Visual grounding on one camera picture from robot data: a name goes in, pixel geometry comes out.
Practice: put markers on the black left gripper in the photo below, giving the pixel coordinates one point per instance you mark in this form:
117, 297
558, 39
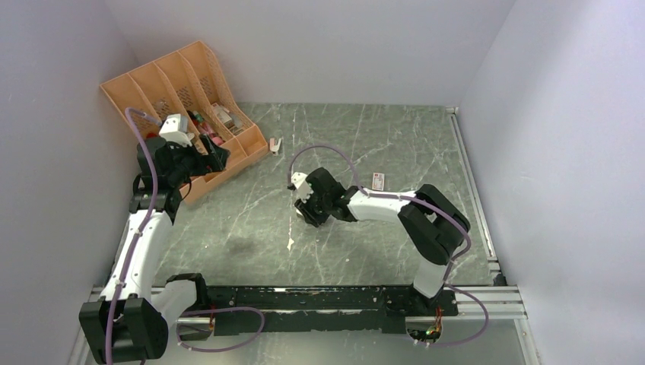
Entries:
214, 161

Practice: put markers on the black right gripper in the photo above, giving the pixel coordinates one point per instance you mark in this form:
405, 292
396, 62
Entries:
304, 208

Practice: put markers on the small staple box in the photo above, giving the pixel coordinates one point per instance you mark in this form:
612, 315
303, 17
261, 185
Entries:
378, 181

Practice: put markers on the pink white stapler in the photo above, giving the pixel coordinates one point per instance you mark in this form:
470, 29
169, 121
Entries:
275, 145

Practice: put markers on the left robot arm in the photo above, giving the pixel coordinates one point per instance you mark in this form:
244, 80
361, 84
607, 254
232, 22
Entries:
128, 322

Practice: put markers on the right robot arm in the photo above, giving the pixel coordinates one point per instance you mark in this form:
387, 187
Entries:
432, 222

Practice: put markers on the peach plastic file organizer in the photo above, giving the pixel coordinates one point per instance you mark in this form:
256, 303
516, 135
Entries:
190, 80

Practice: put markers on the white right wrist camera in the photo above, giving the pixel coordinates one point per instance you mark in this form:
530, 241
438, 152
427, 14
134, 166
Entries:
300, 185

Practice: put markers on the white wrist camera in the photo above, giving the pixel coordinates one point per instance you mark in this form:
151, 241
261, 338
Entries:
300, 185
175, 128

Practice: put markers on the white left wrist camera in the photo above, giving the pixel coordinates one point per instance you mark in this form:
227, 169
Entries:
175, 128

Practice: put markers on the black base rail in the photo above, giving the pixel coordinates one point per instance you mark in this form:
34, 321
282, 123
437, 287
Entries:
234, 310

